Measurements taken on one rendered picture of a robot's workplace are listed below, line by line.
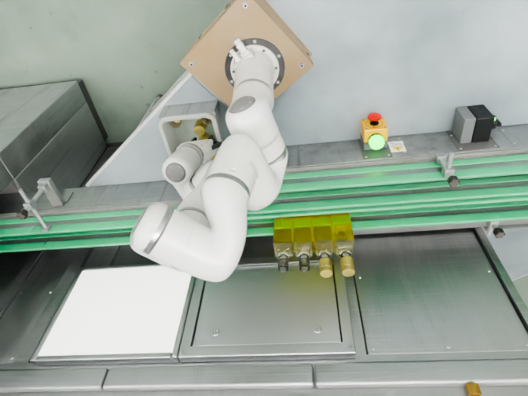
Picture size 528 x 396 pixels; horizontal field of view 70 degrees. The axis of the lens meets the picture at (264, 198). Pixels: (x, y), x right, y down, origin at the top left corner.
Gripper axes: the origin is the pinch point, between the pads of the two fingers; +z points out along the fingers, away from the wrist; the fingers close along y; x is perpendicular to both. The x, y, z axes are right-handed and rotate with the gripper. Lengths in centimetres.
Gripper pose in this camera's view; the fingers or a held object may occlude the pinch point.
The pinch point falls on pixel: (203, 141)
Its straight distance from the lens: 121.3
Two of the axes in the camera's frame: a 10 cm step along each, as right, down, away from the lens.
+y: 9.8, -1.1, -1.5
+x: -1.6, -9.1, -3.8
